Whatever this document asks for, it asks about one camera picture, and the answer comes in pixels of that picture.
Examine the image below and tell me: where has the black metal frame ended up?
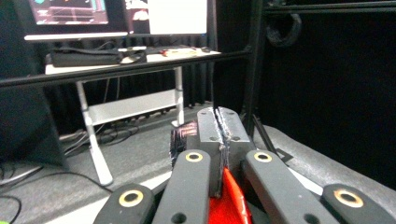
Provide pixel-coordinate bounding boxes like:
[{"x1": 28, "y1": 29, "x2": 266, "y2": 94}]
[{"x1": 214, "y1": 0, "x2": 396, "y2": 191}]

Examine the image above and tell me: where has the black coiled strap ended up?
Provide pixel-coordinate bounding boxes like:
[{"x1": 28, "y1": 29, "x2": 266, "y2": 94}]
[{"x1": 265, "y1": 12, "x2": 304, "y2": 49}]

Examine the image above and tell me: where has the computer monitor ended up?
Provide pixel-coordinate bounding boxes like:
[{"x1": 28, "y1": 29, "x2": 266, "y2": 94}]
[
  {"x1": 124, "y1": 0, "x2": 217, "y2": 37},
  {"x1": 12, "y1": 0, "x2": 129, "y2": 42}
]

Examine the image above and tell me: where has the black bag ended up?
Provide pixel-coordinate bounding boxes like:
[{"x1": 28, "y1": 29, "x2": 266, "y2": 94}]
[{"x1": 49, "y1": 47, "x2": 124, "y2": 68}]

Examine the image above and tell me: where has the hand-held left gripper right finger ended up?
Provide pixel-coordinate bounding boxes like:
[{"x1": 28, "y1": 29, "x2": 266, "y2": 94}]
[{"x1": 219, "y1": 106, "x2": 340, "y2": 224}]

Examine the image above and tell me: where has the black floor cable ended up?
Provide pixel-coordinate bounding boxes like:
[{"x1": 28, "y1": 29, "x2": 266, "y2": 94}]
[
  {"x1": 0, "y1": 169, "x2": 114, "y2": 224},
  {"x1": 60, "y1": 119, "x2": 141, "y2": 155}
]

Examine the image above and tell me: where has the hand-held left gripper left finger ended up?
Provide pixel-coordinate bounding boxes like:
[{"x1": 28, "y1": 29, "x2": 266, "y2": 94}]
[{"x1": 151, "y1": 106, "x2": 226, "y2": 224}]

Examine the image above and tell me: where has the white metal desk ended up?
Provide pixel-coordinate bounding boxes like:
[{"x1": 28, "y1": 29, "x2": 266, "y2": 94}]
[{"x1": 45, "y1": 46, "x2": 222, "y2": 187}]

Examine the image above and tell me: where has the black metal stand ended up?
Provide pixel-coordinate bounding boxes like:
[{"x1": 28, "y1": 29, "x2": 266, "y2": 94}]
[{"x1": 241, "y1": 0, "x2": 295, "y2": 164}]

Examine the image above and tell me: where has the dark box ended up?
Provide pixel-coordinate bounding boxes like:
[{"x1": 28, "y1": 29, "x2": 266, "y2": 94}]
[{"x1": 0, "y1": 83, "x2": 68, "y2": 167}]

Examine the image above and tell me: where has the red and yellow flat item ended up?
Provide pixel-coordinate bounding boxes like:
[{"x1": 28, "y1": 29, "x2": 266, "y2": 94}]
[{"x1": 161, "y1": 48, "x2": 199, "y2": 58}]

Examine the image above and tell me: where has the black frame bar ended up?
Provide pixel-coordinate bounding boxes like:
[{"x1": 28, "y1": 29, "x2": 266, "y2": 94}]
[
  {"x1": 0, "y1": 49, "x2": 254, "y2": 90},
  {"x1": 262, "y1": 0, "x2": 396, "y2": 14}
]

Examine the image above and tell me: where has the red and black food packet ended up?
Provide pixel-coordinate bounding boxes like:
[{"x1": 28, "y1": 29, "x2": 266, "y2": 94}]
[{"x1": 169, "y1": 120, "x2": 254, "y2": 224}]

